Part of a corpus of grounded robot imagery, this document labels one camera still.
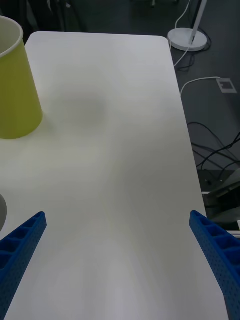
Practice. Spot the white stand with round base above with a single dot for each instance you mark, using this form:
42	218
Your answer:
185	40

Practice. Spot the yellow-green waste bin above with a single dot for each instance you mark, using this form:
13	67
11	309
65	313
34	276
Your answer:
17	100

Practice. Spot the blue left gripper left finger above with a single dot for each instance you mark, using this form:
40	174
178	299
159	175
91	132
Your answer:
22	257

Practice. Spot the grey square floor plate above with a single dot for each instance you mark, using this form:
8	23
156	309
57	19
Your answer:
226	86

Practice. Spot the grey waste bin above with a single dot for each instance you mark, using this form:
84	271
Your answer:
2	210

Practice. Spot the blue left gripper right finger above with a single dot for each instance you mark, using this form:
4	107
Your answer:
220	262

